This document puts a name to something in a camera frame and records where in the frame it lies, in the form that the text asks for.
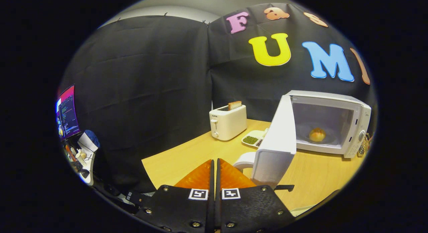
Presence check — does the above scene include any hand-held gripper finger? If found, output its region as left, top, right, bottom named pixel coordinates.
left=135, top=159, right=215, bottom=233
left=215, top=158, right=296, bottom=233

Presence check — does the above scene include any white microwave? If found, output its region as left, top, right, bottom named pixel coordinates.
left=233, top=90, right=372, bottom=190

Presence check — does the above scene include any golden bread bun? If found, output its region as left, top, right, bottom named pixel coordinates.
left=309, top=127, right=326, bottom=142

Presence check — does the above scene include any white divided dish of beans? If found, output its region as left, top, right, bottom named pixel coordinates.
left=241, top=129, right=269, bottom=148

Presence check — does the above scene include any white toaster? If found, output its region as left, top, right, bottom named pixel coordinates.
left=209, top=104, right=247, bottom=141

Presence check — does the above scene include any white plate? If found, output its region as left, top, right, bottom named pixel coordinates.
left=289, top=205, right=318, bottom=217

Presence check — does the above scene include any white desk clutter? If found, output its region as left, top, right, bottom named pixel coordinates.
left=75, top=149, right=96, bottom=186

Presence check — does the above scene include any white and blue object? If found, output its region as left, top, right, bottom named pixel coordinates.
left=78, top=130, right=100, bottom=152

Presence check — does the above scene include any black backdrop cloth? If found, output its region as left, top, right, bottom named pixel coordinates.
left=60, top=2, right=377, bottom=193

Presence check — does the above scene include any computer monitor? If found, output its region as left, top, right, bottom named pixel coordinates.
left=56, top=85, right=81, bottom=141

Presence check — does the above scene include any metal wire basket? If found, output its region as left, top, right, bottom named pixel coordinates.
left=357, top=133, right=371, bottom=157

